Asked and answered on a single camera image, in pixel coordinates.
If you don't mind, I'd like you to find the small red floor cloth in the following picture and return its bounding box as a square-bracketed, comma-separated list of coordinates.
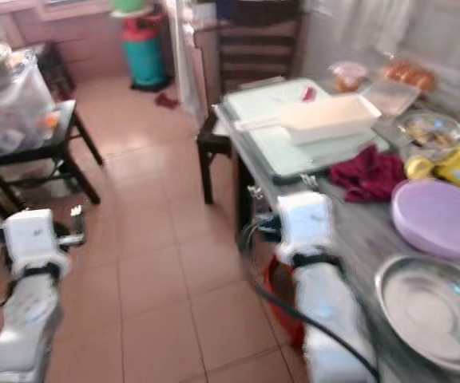
[154, 93, 180, 109]

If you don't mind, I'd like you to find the clear plastic food container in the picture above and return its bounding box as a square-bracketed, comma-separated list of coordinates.
[330, 61, 369, 93]

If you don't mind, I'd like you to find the white plastic tray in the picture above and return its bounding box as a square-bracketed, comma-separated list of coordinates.
[234, 94, 383, 146]

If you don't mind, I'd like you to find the dark wooden chair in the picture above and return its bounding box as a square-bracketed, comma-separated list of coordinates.
[214, 0, 303, 85]

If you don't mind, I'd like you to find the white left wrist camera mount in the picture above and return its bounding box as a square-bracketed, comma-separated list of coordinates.
[4, 209, 69, 276]

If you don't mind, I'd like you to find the white curtain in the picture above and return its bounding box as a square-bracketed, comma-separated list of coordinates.
[330, 0, 414, 53]

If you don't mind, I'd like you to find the black side table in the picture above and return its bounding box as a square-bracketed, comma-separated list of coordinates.
[0, 100, 103, 232]

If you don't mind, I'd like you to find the maroon cloth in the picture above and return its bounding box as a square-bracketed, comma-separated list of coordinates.
[330, 145, 406, 203]

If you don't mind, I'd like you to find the purple plastic bowl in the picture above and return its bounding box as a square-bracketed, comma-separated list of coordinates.
[391, 178, 460, 258]

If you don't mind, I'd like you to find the teal red gas cylinder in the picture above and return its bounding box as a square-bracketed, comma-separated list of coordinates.
[122, 12, 171, 90]

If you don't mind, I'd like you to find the bag of orange buns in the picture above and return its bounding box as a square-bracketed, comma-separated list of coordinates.
[382, 62, 437, 93]

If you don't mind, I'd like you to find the glass bowl with food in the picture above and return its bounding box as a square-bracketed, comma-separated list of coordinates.
[396, 110, 460, 152]

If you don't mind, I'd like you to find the light green board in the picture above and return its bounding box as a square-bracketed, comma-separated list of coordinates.
[222, 78, 395, 178]

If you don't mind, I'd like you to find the stainless steel plate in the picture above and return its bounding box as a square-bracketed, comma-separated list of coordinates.
[374, 254, 460, 376]

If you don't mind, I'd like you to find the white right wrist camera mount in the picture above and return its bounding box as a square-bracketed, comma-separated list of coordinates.
[276, 191, 335, 260]

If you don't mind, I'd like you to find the grey top dining table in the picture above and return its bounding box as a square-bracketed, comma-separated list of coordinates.
[214, 76, 460, 383]

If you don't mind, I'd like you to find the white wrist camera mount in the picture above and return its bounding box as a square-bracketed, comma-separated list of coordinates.
[276, 191, 335, 260]
[4, 209, 69, 276]

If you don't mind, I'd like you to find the red plastic stool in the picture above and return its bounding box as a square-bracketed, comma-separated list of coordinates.
[262, 255, 307, 352]

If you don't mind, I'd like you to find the small yellow round cup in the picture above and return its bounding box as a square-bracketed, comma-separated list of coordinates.
[406, 156, 434, 180]

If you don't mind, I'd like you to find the clear flat plastic box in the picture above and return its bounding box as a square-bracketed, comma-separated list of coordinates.
[362, 78, 421, 116]

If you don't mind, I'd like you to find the green plastic bowl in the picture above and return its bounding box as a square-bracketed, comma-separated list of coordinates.
[110, 0, 147, 15]

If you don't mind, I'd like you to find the large clear plastic container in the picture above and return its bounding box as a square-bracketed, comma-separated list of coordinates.
[0, 48, 59, 156]

